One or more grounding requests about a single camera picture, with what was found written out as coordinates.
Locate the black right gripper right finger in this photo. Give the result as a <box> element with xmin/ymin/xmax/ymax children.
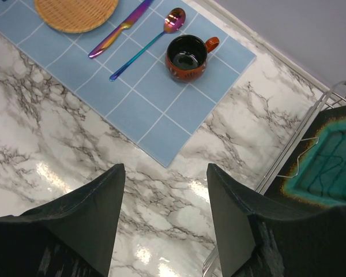
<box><xmin>206</xmin><ymin>163</ymin><xmax>346</xmax><ymax>276</ymax></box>

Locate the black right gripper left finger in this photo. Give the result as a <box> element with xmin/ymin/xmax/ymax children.
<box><xmin>0</xmin><ymin>164</ymin><xmax>125</xmax><ymax>276</ymax></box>

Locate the black teal square plate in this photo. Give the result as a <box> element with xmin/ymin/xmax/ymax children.
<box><xmin>265</xmin><ymin>106</ymin><xmax>346</xmax><ymax>211</ymax></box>

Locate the blue grid placemat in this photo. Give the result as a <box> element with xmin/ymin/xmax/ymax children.
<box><xmin>0</xmin><ymin>1</ymin><xmax>255</xmax><ymax>166</ymax></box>

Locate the orange black mug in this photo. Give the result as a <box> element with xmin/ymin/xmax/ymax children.
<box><xmin>165</xmin><ymin>35</ymin><xmax>220</xmax><ymax>83</ymax></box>

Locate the woven wicker round trivet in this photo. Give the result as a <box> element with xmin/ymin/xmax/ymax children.
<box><xmin>34</xmin><ymin>0</ymin><xmax>119</xmax><ymax>33</ymax></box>

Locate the iridescent spoon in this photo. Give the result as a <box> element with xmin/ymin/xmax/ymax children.
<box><xmin>109</xmin><ymin>8</ymin><xmax>186</xmax><ymax>81</ymax></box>

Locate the iridescent knife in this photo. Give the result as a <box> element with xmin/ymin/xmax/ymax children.
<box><xmin>88</xmin><ymin>0</ymin><xmax>153</xmax><ymax>59</ymax></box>

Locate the wire dish rack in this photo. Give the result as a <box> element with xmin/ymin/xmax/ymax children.
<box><xmin>202</xmin><ymin>81</ymin><xmax>346</xmax><ymax>276</ymax></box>

